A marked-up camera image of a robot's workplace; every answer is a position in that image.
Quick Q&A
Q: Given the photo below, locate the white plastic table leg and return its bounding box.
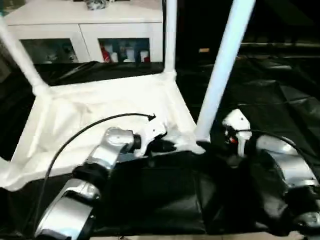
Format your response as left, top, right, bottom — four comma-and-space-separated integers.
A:
195, 0, 256, 142
0, 17, 50, 95
0, 157, 19, 188
163, 0, 179, 76

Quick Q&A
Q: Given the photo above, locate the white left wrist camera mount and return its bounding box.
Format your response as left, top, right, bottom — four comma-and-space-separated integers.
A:
136, 117, 169, 158

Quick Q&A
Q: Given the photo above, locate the dark patterned jar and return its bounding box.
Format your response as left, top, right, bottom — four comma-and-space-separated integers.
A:
86, 0, 108, 11

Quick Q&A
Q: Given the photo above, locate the white cabinet with glass doors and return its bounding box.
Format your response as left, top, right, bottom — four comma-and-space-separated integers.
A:
2, 0, 165, 64

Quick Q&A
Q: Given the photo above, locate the black plastic mat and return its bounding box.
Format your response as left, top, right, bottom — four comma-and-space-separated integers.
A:
0, 53, 320, 237

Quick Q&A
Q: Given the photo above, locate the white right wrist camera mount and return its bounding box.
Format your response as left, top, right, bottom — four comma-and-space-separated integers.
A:
222, 108, 252, 158

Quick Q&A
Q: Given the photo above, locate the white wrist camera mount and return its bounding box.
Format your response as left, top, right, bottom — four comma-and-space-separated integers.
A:
222, 108, 252, 158
136, 117, 169, 158

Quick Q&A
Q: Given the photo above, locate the white plastic table top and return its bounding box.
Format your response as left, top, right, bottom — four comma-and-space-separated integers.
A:
0, 72, 207, 192

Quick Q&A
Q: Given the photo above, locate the red bottle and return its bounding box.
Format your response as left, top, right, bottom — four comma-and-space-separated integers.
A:
101, 44, 112, 63

